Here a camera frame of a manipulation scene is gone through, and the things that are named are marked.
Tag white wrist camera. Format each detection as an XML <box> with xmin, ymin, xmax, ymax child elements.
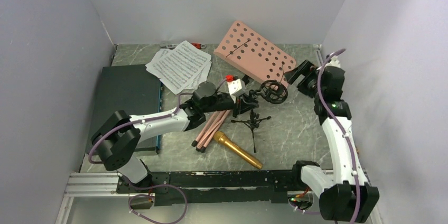
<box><xmin>326</xmin><ymin>56</ymin><xmax>341</xmax><ymax>68</ymax></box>
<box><xmin>226</xmin><ymin>74</ymin><xmax>245</xmax><ymax>98</ymax></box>

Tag black folder book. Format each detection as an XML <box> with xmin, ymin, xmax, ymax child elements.
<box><xmin>86</xmin><ymin>64</ymin><xmax>162</xmax><ymax>153</ymax></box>

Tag aluminium table edge rail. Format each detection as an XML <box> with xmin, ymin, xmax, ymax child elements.
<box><xmin>313</xmin><ymin>44</ymin><xmax>326</xmax><ymax>66</ymax></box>

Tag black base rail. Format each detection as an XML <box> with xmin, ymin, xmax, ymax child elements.
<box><xmin>116</xmin><ymin>170</ymin><xmax>307</xmax><ymax>206</ymax></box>

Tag sheet music pages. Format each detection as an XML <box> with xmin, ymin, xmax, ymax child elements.
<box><xmin>145</xmin><ymin>41</ymin><xmax>212</xmax><ymax>95</ymax></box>

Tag red grey wrench tool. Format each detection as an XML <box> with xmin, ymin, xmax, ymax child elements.
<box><xmin>160</xmin><ymin>42</ymin><xmax>207</xmax><ymax>50</ymax></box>

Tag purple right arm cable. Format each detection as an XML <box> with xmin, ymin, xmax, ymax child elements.
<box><xmin>288</xmin><ymin>49</ymin><xmax>361</xmax><ymax>224</ymax></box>

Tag gold microphone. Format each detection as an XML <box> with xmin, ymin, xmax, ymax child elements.
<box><xmin>213</xmin><ymin>131</ymin><xmax>263</xmax><ymax>170</ymax></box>

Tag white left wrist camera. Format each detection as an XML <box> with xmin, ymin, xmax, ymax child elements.
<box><xmin>226</xmin><ymin>74</ymin><xmax>245</xmax><ymax>98</ymax></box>

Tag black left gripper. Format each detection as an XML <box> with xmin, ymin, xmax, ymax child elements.
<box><xmin>203</xmin><ymin>93</ymin><xmax>259</xmax><ymax>119</ymax></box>

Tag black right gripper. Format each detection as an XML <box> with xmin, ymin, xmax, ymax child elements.
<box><xmin>284</xmin><ymin>59</ymin><xmax>324</xmax><ymax>99</ymax></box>

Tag black microphone tripod stand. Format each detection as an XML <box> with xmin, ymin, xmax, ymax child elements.
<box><xmin>231</xmin><ymin>79</ymin><xmax>289</xmax><ymax>153</ymax></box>

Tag pink perforated music stand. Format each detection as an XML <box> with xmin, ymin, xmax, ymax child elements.
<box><xmin>192</xmin><ymin>21</ymin><xmax>296</xmax><ymax>153</ymax></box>

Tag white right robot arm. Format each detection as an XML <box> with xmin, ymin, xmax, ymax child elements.
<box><xmin>285</xmin><ymin>60</ymin><xmax>380</xmax><ymax>223</ymax></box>

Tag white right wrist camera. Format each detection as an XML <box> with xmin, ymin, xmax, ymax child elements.
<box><xmin>326</xmin><ymin>56</ymin><xmax>341</xmax><ymax>68</ymax></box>

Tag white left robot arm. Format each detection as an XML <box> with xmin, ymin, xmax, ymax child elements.
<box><xmin>88</xmin><ymin>82</ymin><xmax>258</xmax><ymax>192</ymax></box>

